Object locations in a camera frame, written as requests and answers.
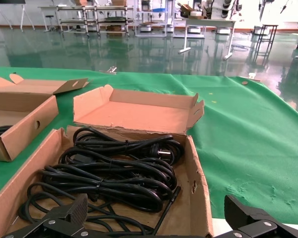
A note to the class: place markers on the small closed cardboard box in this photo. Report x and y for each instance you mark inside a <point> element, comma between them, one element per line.
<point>80,2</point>

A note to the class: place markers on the cardboard box with torn lid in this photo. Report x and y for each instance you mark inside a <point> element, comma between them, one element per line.
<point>139,114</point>

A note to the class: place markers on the white shelving rack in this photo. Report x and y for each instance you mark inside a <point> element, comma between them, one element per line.
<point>151,36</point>

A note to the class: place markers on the green table cloth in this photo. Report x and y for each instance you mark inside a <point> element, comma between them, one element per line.
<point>238,148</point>

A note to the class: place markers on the flat white box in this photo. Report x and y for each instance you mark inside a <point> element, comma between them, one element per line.
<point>197,15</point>

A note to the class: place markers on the large closed cardboard box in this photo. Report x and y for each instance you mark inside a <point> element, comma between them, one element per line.
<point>119,2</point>

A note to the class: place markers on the whiteboard on easel stand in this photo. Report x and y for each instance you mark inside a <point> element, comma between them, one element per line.
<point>7,1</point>

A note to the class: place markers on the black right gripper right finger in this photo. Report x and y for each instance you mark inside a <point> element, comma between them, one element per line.
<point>238,213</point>

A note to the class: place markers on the small brown round disc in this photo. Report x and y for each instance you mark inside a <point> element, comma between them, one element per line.
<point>245,82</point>

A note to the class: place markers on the tall black metal stand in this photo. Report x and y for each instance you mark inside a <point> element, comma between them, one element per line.
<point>269,25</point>

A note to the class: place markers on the white knob table clamp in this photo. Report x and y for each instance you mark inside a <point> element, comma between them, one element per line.
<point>251,75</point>

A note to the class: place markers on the open brown cardboard box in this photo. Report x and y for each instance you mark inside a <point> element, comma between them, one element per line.
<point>185,10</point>

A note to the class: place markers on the silver metal table clamp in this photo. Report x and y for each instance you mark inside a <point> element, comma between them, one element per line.
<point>111,70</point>

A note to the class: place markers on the blue plastic tray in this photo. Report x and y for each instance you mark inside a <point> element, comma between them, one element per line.
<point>158,10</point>

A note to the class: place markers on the cardboard box with round hole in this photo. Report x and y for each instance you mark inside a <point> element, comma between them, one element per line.
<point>27,124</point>

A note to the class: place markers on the cardboard box on bottom shelf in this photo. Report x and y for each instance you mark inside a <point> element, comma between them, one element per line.
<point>114,28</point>

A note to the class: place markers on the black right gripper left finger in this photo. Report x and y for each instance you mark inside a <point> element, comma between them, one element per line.
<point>77,213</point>

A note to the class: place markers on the black round stool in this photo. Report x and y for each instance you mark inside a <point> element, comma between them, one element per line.
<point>49,16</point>

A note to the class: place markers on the white desk with T-legs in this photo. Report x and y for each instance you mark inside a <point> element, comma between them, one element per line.
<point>208,21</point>

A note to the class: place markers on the grey metal shelf cart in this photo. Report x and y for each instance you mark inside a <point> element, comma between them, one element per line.
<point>114,21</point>
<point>72,22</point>

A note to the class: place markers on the plain white table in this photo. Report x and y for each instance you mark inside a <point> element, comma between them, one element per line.
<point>47,7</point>

